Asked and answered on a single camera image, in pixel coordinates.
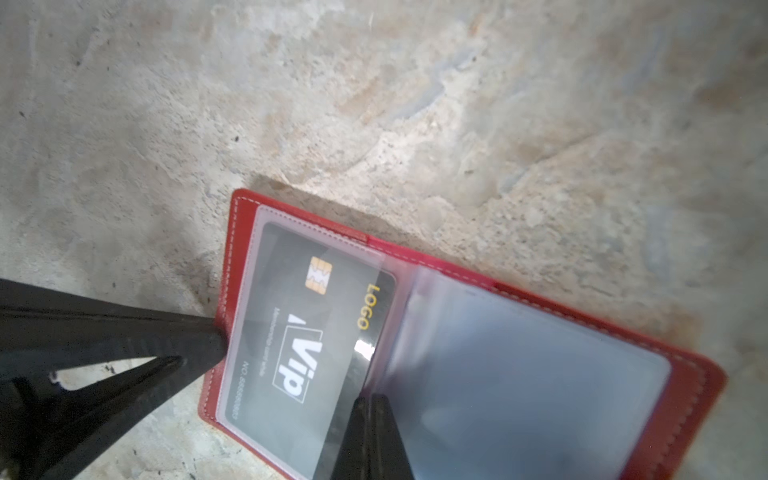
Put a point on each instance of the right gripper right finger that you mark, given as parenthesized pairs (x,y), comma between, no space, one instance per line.
(372,447)

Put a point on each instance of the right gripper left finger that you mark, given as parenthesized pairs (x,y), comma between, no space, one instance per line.
(78,373)

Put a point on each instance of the red leather card holder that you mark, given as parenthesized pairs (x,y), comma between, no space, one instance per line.
(487,381)

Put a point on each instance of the black VIP credit card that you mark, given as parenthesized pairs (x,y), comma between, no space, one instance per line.
(312,313)

